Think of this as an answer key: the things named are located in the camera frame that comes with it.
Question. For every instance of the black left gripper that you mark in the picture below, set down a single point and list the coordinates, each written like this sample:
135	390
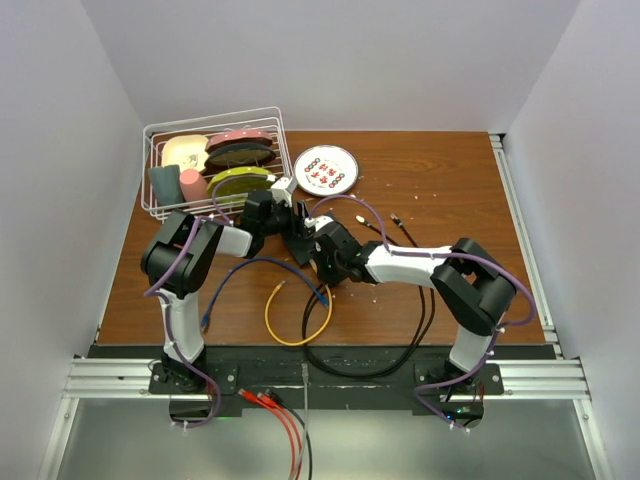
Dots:
299	220

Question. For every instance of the green plate in rack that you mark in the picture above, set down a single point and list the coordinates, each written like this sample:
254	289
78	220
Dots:
241	180

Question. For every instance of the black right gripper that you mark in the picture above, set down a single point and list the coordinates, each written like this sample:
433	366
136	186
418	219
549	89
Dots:
324	276

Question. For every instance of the pink cup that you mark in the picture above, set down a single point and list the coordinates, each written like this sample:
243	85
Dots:
193	186

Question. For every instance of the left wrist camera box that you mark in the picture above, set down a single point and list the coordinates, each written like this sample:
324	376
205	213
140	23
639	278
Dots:
282	190

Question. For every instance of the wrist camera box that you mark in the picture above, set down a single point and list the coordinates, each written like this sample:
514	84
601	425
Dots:
282	190
315	224

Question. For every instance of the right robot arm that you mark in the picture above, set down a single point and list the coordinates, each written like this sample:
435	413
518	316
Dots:
474	288

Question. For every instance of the cream square plate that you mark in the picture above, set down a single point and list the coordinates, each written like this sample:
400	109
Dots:
185	151

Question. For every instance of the dark olive plate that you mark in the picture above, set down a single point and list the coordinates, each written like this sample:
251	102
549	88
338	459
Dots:
240	154

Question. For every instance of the white round printed plate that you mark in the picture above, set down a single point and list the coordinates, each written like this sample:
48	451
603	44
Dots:
326	170

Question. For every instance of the pink plate in rack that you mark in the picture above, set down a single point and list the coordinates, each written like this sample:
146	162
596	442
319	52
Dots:
238	136

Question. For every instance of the black network switch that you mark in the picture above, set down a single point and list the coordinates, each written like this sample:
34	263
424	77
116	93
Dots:
300	248

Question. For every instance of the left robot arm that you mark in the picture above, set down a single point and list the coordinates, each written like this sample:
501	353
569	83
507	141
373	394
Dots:
178	260

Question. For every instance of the white wire dish rack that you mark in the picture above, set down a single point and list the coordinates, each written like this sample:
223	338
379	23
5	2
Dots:
154	137

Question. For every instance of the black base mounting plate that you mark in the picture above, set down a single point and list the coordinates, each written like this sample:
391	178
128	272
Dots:
365	378

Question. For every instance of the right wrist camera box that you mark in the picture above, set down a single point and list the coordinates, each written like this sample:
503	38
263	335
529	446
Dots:
315	224

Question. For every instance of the dark grey cup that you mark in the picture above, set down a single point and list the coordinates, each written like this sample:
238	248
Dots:
165	185

